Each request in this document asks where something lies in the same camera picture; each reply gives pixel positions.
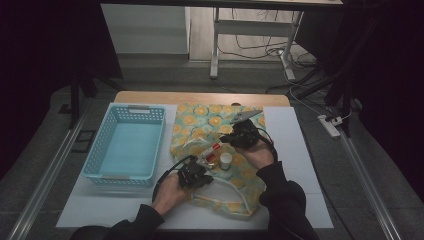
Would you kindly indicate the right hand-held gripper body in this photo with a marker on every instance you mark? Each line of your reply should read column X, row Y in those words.
column 245, row 133

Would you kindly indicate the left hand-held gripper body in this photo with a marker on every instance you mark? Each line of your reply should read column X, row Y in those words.
column 191, row 173

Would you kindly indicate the white tube red cap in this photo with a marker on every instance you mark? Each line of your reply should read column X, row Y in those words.
column 209, row 152

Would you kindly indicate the small jar white lid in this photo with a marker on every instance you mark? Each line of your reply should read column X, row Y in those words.
column 225, row 160

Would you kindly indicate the orange print cloth bag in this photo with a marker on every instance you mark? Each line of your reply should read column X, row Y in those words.
column 203, row 130

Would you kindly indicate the blue plastic basket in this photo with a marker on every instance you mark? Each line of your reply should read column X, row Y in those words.
column 128, row 146

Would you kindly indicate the person's right hand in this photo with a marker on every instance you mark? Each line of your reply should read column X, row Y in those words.
column 256, row 155

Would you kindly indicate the person's left hand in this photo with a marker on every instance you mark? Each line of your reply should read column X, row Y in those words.
column 170, row 195

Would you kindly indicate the white table mat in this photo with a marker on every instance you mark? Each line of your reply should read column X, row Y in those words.
column 293, row 146

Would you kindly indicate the white power strip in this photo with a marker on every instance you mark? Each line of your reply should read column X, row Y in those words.
column 328, row 126

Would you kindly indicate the black metal stand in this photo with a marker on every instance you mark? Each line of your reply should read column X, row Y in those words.
column 346, row 100
column 76, row 96

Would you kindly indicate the black floor plate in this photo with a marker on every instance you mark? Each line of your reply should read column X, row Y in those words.
column 84, row 140

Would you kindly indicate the white cabinet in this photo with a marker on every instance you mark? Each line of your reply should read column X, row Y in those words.
column 143, row 30

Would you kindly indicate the white metal frame desk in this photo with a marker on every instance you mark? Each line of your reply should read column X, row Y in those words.
column 253, row 28

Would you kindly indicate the metal floor rail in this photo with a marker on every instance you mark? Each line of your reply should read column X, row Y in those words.
column 365, row 180
column 50, row 173

